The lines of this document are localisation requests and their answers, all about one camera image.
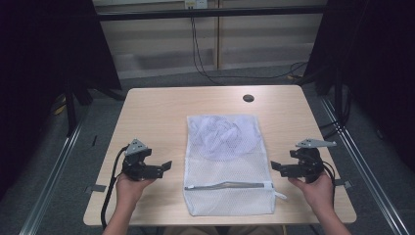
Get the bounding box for person's right hand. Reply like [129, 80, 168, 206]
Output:
[288, 172, 335, 214]

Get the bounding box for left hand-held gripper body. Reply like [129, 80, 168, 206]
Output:
[121, 138, 153, 182]

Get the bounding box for white wall socket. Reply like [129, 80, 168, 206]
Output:
[184, 0, 208, 10]

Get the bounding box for black metal stand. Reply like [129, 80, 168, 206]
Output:
[334, 72, 347, 128]

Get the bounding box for grey tape strip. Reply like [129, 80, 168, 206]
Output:
[334, 178, 353, 190]
[85, 184, 108, 194]

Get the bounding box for white mesh laundry bag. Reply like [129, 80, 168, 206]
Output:
[182, 113, 288, 217]

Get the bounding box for white crumpled cloth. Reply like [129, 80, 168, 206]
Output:
[189, 116, 262, 161]

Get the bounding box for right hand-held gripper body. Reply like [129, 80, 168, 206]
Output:
[290, 138, 338, 184]

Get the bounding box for person's left hand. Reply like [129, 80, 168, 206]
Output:
[115, 172, 156, 210]

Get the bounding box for black cables along wall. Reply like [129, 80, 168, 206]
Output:
[190, 16, 308, 86]

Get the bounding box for black curtain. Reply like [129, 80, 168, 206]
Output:
[301, 0, 415, 170]
[0, 0, 122, 197]

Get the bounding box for aluminium floor rail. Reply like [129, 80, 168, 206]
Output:
[19, 120, 86, 235]
[321, 97, 410, 235]

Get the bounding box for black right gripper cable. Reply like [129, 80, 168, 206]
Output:
[321, 160, 337, 210]

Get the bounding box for black horizontal metal bar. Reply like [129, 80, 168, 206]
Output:
[97, 5, 327, 23]

